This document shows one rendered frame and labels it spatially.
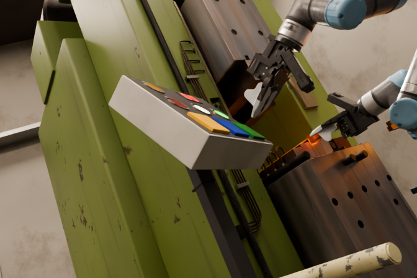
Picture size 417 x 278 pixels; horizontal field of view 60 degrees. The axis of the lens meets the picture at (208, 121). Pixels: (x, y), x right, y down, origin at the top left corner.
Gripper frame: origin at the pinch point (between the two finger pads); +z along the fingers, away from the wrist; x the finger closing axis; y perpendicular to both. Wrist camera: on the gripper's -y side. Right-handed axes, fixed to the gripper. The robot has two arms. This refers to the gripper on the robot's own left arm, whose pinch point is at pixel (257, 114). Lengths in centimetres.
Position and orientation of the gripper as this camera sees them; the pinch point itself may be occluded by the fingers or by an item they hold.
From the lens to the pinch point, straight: 94.3
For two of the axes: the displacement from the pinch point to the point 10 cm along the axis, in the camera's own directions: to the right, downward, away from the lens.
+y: -7.2, -4.8, 5.0
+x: -5.2, -1.1, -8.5
